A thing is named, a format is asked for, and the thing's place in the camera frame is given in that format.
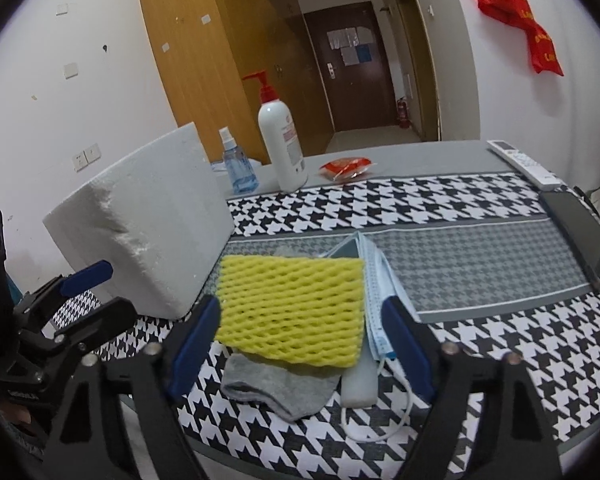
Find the white pump bottle red top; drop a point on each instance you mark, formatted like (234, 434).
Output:
(280, 145)

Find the white foam stick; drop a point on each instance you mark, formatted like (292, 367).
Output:
(360, 385)

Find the white paper notice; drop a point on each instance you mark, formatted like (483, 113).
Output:
(347, 37)

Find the light wooden side door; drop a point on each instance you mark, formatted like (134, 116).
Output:
(415, 60)

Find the yellow foam net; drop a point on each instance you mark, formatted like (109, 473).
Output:
(290, 305)

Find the grey sock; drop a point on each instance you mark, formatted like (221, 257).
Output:
(280, 390)

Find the red snack packet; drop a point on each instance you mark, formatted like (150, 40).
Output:
(345, 167)

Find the blue face mask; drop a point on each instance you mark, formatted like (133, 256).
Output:
(377, 285)

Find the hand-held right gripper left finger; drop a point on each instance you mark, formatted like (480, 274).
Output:
(195, 345)

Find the dark brown entrance door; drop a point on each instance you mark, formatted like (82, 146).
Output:
(360, 90)

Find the houndstooth table mat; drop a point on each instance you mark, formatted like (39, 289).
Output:
(480, 260)

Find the blue spray bottle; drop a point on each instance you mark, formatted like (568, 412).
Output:
(240, 170)

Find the blue paper notice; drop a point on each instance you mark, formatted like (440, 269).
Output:
(362, 55)

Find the red fire extinguisher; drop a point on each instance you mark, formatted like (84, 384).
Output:
(404, 115)

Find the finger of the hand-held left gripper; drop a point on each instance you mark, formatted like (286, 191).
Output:
(105, 320)
(87, 274)

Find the white foam box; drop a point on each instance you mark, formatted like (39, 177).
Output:
(150, 225)

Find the red plastic bags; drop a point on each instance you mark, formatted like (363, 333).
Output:
(510, 5)

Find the black smartphone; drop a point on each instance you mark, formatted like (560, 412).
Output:
(585, 240)

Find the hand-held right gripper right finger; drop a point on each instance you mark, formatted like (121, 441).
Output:
(407, 347)

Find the wooden wardrobe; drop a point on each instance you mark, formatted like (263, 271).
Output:
(195, 60)

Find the white remote control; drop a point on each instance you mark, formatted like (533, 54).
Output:
(525, 165)

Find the white wall socket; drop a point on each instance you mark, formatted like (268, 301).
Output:
(80, 161)
(93, 153)

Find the white wall switch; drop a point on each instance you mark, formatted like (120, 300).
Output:
(70, 70)

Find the white wall plate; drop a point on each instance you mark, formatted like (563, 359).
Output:
(62, 9)

